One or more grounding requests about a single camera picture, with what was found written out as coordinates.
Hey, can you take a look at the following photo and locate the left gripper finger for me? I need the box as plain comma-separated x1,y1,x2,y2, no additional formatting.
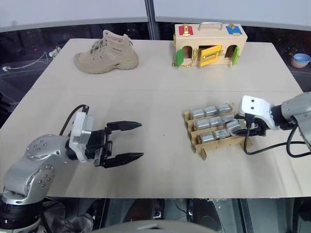
100,152,144,169
105,120,143,133

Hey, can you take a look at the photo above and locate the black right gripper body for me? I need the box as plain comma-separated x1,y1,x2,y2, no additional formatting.
243,113,268,137

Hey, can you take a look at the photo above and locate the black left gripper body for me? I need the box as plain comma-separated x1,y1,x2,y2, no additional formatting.
85,125,114,168

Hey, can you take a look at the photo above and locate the cardboard slotted tray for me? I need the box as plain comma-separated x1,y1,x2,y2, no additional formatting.
182,101,253,161

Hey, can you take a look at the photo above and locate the yellow plastic door with handle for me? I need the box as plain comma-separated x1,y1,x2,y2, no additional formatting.
199,45,223,67

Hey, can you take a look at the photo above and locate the wooden lock box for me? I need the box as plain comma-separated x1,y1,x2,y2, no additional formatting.
173,22,248,69

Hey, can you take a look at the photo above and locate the beige suede hiking boot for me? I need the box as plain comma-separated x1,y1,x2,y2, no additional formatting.
73,29,139,75

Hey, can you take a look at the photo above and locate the pink bowl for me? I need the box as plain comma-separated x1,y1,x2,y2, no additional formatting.
291,58,311,69

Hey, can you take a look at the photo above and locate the grey rounded robot torso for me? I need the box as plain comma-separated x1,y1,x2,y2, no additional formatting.
92,219,219,233

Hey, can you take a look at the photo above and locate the blue bowl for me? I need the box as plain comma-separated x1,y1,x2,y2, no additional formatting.
293,53,311,63

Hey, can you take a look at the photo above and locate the brown crumpled cloth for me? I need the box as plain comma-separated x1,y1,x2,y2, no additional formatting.
41,206,94,233

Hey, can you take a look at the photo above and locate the blue latch plate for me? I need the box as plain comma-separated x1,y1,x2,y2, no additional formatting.
225,25,243,36

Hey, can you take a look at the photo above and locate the red latch plate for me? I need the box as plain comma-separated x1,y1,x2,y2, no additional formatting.
179,25,194,36

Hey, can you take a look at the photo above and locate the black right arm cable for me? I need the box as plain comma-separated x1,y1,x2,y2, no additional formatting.
242,113,311,159

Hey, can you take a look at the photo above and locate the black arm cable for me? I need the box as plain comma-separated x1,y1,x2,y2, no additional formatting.
242,113,311,159
59,104,88,136

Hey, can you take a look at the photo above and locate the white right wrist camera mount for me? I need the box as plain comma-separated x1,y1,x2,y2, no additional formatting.
238,95,279,131

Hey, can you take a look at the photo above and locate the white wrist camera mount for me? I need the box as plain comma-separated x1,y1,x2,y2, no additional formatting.
69,111,95,163
238,95,279,131

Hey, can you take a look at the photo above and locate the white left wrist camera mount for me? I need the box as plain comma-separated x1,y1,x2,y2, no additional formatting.
69,111,95,163

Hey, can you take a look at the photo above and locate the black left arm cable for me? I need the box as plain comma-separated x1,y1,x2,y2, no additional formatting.
59,104,88,136

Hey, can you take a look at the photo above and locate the gold door chain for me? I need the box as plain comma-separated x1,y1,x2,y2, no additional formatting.
172,48,198,69

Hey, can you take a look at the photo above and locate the silver metal handle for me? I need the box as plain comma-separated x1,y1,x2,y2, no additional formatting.
198,22,224,32

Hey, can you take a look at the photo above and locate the grey vertical window post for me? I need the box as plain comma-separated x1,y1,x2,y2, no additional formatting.
145,0,156,39

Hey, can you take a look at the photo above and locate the white floor cable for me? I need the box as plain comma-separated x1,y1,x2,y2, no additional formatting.
2,52,49,72

